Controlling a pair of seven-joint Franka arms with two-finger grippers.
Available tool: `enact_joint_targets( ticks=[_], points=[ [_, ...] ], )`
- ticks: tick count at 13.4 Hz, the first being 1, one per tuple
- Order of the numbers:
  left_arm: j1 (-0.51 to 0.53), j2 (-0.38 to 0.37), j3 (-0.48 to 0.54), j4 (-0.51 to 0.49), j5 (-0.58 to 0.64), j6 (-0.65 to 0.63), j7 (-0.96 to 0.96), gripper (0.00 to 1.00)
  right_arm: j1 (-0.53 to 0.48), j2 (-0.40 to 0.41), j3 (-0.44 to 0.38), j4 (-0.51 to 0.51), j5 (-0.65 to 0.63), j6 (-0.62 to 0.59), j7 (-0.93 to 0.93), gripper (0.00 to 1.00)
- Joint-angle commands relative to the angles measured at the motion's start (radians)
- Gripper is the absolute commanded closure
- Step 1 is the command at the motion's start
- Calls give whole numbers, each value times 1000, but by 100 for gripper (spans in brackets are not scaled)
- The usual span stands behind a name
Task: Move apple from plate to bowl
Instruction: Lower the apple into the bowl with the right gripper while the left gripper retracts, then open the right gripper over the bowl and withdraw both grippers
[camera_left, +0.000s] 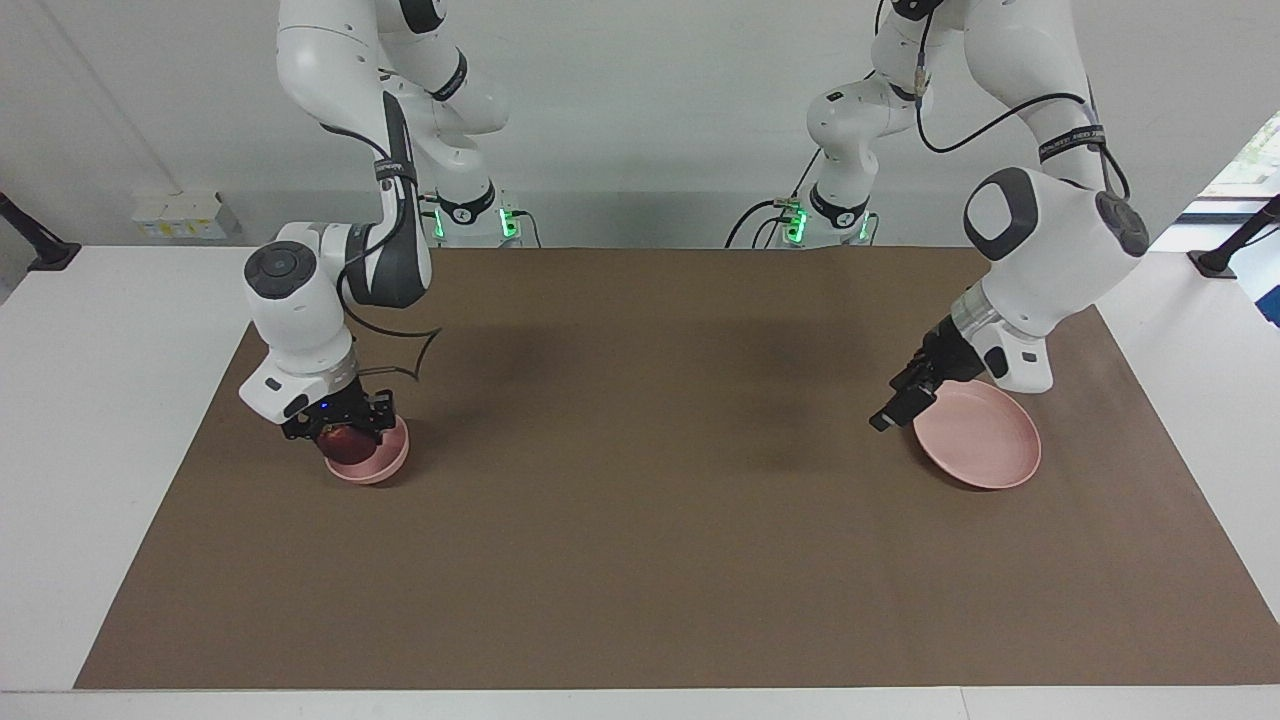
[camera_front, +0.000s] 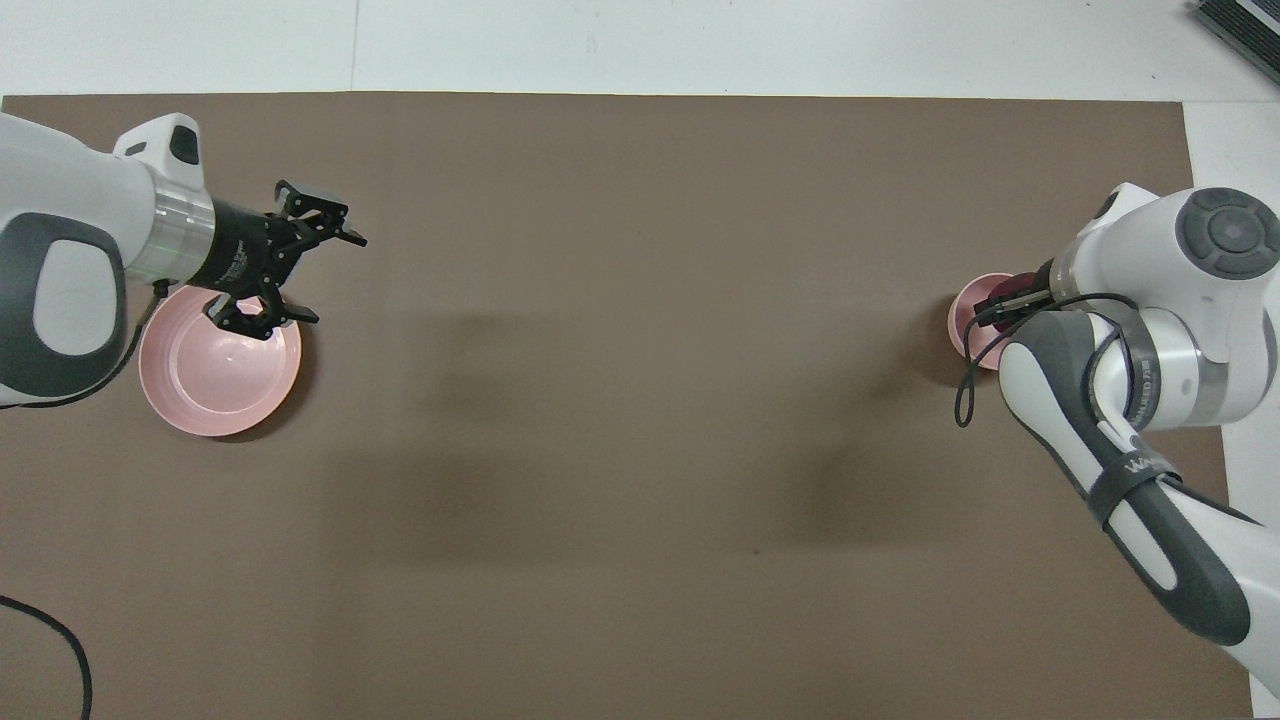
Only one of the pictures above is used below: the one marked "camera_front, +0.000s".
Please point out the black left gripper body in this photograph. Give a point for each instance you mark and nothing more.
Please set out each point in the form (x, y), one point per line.
(245, 255)

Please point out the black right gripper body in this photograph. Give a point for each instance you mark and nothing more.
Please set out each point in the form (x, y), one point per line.
(1038, 282)

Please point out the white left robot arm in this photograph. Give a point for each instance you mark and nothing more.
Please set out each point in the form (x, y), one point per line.
(70, 200)

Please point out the pink bowl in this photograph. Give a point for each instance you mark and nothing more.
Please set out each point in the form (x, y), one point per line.
(968, 335)

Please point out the pink plate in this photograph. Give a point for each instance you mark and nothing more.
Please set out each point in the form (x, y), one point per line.
(220, 385)

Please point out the dark grey ridged device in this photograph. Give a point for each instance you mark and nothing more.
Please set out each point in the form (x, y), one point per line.
(1245, 30)

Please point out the brown table mat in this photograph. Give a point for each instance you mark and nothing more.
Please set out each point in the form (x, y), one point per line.
(620, 400)

